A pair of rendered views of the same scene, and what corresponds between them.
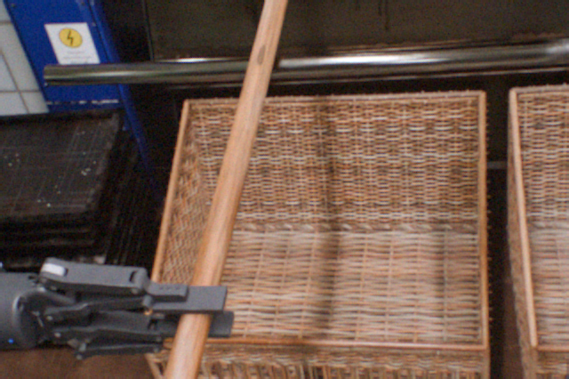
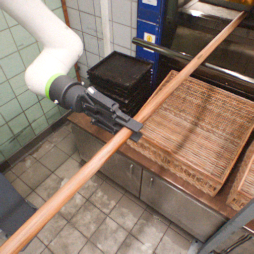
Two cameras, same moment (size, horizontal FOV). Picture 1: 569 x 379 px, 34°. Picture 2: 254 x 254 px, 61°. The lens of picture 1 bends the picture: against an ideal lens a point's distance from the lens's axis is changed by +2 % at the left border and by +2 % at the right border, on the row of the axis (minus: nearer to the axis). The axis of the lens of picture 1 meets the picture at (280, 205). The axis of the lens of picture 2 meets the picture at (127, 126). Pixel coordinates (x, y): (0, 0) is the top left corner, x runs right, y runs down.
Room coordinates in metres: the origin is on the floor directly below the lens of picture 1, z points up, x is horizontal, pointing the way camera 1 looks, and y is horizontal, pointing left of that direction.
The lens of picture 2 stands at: (0.26, -0.03, 1.62)
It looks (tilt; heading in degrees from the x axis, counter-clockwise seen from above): 48 degrees down; 22
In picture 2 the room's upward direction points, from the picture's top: straight up
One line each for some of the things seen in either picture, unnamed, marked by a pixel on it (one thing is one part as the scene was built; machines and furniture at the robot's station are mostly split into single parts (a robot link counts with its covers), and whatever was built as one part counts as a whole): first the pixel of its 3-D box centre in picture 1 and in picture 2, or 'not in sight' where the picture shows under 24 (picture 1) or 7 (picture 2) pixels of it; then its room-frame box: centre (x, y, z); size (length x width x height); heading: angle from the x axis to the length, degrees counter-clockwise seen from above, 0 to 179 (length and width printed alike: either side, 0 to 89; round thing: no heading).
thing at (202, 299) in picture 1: (189, 299); (129, 122); (0.61, 0.10, 1.21); 0.07 x 0.03 x 0.01; 75
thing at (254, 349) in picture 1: (323, 239); (190, 126); (1.13, -0.06, 0.72); 0.56 x 0.49 x 0.28; 74
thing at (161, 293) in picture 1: (159, 286); (120, 113); (0.61, 0.13, 1.23); 0.05 x 0.01 x 0.03; 75
